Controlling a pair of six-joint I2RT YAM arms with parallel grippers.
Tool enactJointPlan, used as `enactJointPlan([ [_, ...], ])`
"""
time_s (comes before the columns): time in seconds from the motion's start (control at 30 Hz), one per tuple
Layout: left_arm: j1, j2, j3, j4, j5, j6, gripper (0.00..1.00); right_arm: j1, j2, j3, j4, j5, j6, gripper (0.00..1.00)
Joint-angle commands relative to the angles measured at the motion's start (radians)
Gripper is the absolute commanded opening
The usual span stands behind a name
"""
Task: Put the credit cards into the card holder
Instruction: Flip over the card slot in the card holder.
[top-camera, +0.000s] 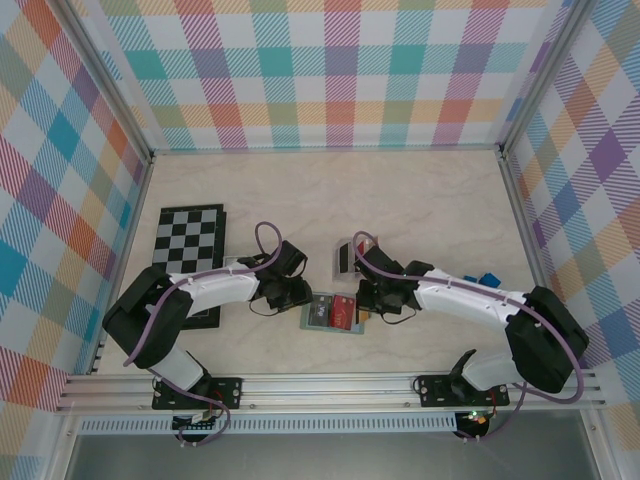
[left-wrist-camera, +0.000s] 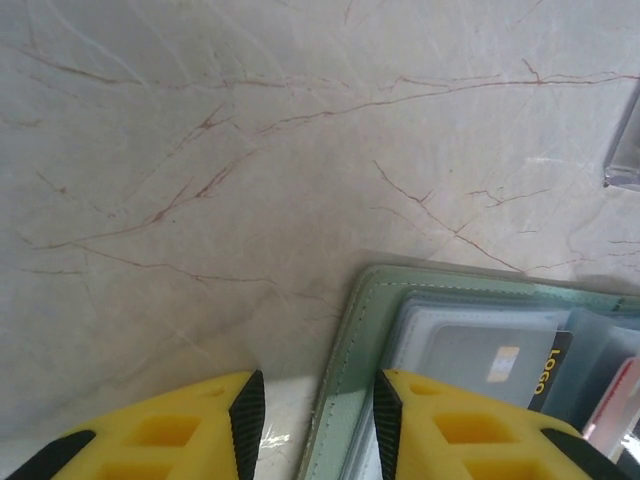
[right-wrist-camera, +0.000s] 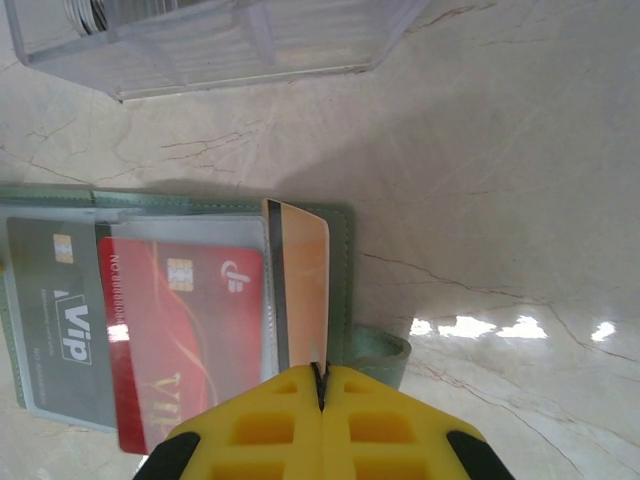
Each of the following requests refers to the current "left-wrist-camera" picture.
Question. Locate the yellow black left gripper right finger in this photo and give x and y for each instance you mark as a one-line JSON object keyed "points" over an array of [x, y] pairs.
{"points": [[465, 440]]}

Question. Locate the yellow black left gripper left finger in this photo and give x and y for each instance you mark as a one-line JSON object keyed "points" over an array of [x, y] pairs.
{"points": [[165, 435]]}

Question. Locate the green leather card holder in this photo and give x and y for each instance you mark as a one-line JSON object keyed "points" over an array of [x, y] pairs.
{"points": [[345, 400]]}

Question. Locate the black card yellow logo text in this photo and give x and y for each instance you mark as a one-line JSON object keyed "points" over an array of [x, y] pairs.
{"points": [[550, 370]]}

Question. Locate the clear plastic card box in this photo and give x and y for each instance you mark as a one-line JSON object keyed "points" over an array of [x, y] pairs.
{"points": [[625, 150]]}

